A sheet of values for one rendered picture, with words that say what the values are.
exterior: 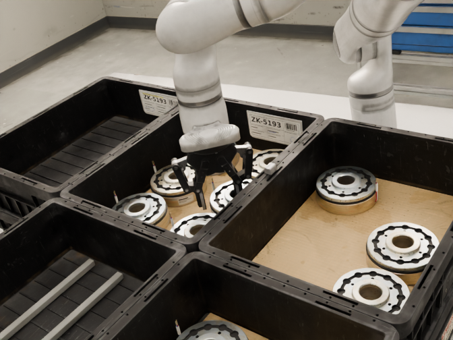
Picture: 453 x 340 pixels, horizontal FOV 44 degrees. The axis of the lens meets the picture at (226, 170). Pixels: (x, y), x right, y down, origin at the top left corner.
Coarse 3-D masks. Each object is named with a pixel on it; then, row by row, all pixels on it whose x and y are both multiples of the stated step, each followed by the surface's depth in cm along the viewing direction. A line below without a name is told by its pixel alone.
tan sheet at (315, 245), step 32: (384, 192) 98; (416, 192) 97; (288, 224) 95; (320, 224) 94; (352, 224) 92; (384, 224) 91; (416, 224) 90; (448, 224) 89; (256, 256) 89; (288, 256) 88; (320, 256) 87; (352, 256) 86
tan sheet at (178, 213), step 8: (256, 152) 116; (240, 160) 114; (240, 168) 112; (208, 176) 111; (216, 176) 110; (224, 176) 110; (208, 184) 108; (216, 184) 108; (208, 192) 106; (208, 200) 104; (168, 208) 104; (176, 208) 103; (184, 208) 103; (192, 208) 103; (200, 208) 102; (208, 208) 102; (176, 216) 102; (184, 216) 101
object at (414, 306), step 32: (320, 128) 100; (384, 128) 97; (288, 160) 93; (256, 192) 87; (224, 224) 81; (224, 256) 75; (448, 256) 71; (320, 288) 68; (416, 288) 66; (384, 320) 63; (416, 320) 64
